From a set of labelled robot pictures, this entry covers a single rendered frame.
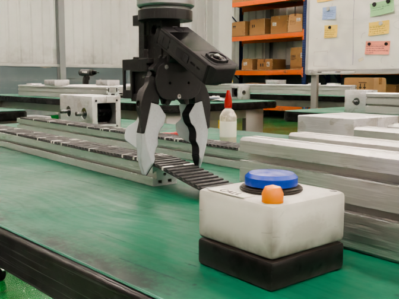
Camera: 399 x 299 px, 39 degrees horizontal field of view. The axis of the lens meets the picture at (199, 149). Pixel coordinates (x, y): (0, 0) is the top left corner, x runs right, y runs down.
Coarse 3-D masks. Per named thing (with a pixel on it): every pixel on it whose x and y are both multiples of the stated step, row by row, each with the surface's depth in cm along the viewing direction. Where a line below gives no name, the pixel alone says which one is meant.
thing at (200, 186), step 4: (220, 180) 70; (224, 180) 70; (196, 184) 67; (200, 184) 68; (204, 184) 68; (208, 184) 68; (212, 184) 68; (216, 184) 69; (220, 184) 68; (224, 184) 68; (228, 184) 69; (196, 188) 67; (200, 188) 66
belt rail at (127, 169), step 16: (0, 144) 119; (16, 144) 112; (32, 144) 105; (48, 144) 100; (64, 160) 95; (80, 160) 91; (96, 160) 88; (112, 160) 83; (128, 160) 79; (128, 176) 80; (144, 176) 76; (160, 176) 76
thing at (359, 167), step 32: (256, 160) 57; (288, 160) 53; (320, 160) 49; (352, 160) 46; (384, 160) 44; (352, 192) 47; (384, 192) 44; (352, 224) 47; (384, 224) 45; (384, 256) 45
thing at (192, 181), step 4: (204, 176) 71; (208, 176) 71; (212, 176) 71; (216, 176) 71; (184, 180) 69; (188, 180) 68; (192, 180) 69; (196, 180) 69; (200, 180) 69; (204, 180) 69; (208, 180) 69; (212, 180) 70; (216, 180) 70; (188, 184) 68; (192, 184) 68
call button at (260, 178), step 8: (248, 176) 42; (256, 176) 41; (264, 176) 41; (272, 176) 41; (280, 176) 41; (288, 176) 41; (296, 176) 42; (248, 184) 42; (256, 184) 41; (264, 184) 41; (272, 184) 41; (280, 184) 41; (288, 184) 41; (296, 184) 42
